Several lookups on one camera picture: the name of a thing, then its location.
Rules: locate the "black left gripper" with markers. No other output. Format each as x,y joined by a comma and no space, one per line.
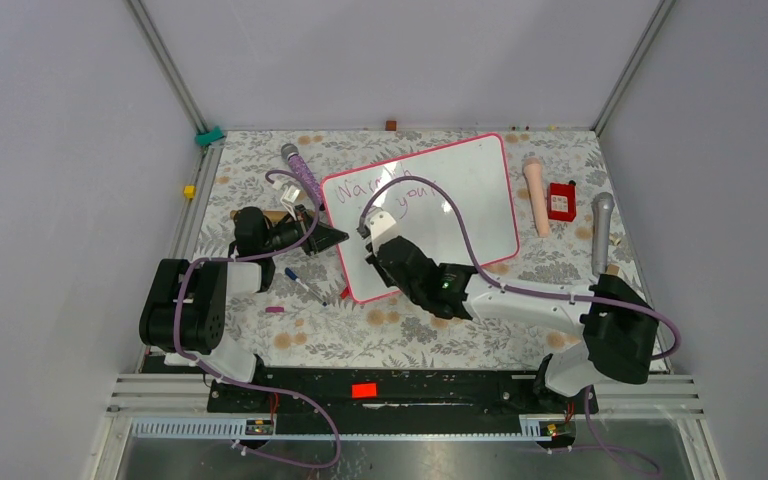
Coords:
321,238

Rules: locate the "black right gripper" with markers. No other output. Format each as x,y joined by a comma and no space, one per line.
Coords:
372,259

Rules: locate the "pink framed whiteboard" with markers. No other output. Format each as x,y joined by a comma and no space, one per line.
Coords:
453,202

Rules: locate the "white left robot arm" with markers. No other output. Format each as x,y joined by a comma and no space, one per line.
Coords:
184,314

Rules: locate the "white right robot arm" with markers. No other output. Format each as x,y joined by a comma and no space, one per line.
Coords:
614,325

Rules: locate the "blue capped marker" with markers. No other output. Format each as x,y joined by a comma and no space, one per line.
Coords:
308,289

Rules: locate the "brown wooden toy microphone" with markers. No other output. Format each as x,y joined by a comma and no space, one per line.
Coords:
271,214

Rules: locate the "purple patterned toy microphone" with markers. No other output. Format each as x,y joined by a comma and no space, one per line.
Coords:
291,155

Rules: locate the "floral patterned table mat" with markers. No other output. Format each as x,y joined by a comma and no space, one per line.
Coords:
391,332

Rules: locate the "teal block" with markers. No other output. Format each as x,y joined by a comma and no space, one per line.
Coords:
207,138

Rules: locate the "red box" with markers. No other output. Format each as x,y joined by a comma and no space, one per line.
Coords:
561,202

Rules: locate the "silver toy microphone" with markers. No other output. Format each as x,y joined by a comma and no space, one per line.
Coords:
602,209

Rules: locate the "small wooden cube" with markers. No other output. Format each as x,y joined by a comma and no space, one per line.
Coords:
614,270

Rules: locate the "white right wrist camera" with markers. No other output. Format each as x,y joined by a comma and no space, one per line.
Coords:
376,228

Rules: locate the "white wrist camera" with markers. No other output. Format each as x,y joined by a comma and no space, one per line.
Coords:
376,228
289,195

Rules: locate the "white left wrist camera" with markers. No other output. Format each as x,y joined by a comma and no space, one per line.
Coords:
289,195

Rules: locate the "red label on rail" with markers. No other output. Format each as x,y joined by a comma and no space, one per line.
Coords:
364,390

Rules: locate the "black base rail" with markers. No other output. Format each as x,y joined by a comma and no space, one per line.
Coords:
306,401

